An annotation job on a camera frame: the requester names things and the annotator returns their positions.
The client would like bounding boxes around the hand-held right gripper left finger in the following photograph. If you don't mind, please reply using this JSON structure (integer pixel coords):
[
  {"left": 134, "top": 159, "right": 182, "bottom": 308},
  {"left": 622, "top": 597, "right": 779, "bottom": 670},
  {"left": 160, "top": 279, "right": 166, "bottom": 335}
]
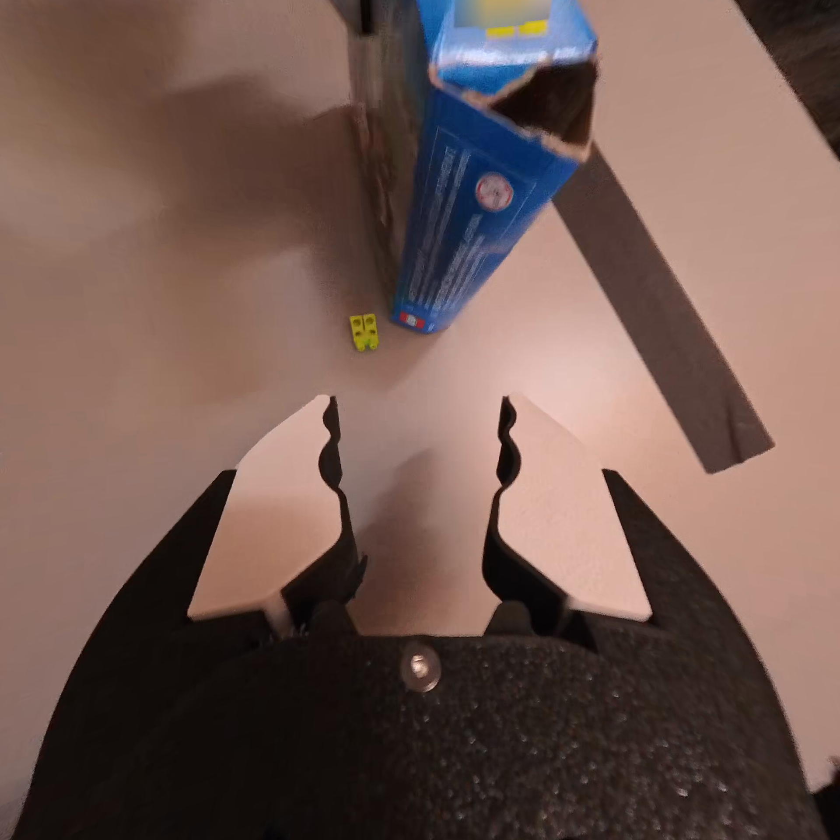
[{"left": 187, "top": 394, "right": 368, "bottom": 641}]

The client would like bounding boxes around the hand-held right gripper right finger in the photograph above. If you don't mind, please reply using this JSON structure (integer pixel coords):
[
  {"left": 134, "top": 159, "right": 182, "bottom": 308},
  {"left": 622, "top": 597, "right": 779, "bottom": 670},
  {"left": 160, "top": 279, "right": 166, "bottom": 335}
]
[{"left": 482, "top": 394, "right": 654, "bottom": 624}]

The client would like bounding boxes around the blue lego set box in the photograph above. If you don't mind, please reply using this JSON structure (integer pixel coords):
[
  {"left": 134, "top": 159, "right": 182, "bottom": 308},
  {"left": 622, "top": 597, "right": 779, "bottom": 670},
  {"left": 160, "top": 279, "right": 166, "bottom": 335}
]
[{"left": 348, "top": 0, "right": 600, "bottom": 336}]

